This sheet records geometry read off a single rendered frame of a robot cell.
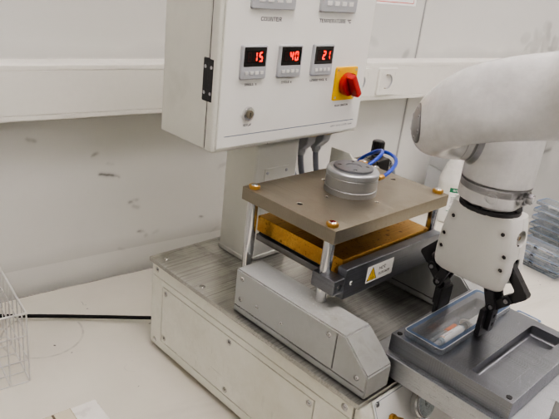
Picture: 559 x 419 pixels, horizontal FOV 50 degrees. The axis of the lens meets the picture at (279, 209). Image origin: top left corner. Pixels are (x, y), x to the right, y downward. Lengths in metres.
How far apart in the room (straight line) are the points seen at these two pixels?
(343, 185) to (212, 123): 0.20
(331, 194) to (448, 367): 0.29
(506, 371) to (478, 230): 0.18
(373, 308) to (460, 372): 0.25
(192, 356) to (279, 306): 0.25
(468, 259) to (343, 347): 0.19
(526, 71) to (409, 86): 1.09
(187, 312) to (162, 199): 0.42
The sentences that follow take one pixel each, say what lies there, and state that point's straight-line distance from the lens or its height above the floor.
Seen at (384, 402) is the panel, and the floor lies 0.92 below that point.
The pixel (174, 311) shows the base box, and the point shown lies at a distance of 1.03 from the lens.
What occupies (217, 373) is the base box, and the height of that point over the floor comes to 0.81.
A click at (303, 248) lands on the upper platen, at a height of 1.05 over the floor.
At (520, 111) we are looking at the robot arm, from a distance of 0.61.
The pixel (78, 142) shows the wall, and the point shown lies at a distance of 1.23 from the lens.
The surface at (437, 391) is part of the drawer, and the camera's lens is 0.77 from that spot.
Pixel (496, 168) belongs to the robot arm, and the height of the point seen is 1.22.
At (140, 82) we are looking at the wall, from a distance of 1.20.
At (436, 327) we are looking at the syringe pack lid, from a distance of 0.81.
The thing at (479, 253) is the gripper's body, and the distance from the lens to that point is 0.78.
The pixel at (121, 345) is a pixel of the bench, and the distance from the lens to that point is 1.14.
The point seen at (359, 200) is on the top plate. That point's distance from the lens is 0.87.
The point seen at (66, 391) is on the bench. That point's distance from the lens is 1.05.
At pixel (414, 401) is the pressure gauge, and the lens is 0.85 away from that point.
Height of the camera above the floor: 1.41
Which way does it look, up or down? 22 degrees down
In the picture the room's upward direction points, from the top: 7 degrees clockwise
